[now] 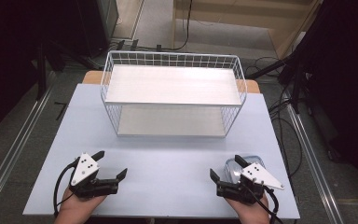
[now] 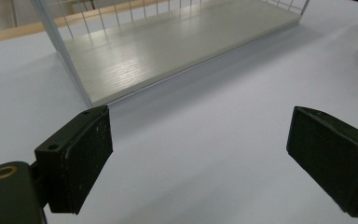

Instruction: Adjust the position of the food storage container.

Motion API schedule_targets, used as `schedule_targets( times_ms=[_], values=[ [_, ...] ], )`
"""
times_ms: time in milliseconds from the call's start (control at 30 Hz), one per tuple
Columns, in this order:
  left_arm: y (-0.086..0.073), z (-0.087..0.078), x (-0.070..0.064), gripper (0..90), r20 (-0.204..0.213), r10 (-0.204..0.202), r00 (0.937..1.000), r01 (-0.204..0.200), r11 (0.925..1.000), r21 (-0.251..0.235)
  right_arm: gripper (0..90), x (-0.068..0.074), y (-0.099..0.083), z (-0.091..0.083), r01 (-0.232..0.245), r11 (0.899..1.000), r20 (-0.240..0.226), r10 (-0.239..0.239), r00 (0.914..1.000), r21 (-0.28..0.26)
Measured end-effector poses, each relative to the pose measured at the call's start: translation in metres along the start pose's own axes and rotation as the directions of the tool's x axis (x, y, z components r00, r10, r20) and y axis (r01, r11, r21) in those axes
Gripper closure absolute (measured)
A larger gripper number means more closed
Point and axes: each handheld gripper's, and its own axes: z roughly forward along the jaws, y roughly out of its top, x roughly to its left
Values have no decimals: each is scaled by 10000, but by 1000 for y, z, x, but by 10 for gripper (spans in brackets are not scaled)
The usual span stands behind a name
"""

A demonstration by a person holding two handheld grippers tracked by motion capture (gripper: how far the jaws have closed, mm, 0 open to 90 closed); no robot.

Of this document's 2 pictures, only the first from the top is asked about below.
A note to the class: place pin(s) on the black metal stand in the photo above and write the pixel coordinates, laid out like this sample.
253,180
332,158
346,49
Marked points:
42,68
293,77

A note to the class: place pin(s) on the person's right hand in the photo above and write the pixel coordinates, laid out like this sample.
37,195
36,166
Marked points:
251,212

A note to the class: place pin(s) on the person's left hand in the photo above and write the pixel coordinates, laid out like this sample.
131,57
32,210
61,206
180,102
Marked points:
77,209

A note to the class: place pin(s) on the metal floor rail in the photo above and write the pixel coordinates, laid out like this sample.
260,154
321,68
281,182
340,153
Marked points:
313,161
15,146

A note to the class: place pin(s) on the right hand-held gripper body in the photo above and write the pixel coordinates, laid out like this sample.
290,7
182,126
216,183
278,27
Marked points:
248,183

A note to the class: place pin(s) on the light wooden cabinet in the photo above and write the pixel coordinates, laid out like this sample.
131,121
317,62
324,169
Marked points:
245,18

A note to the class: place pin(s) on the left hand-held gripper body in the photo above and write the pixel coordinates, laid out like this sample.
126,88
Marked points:
85,174

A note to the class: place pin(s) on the grey cabinet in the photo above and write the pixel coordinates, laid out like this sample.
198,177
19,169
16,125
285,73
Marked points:
108,15

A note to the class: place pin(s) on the dark curtain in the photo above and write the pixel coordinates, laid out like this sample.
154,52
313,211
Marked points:
9,46
345,77

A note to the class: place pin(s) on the clear plastic box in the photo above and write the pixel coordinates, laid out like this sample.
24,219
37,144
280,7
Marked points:
231,171

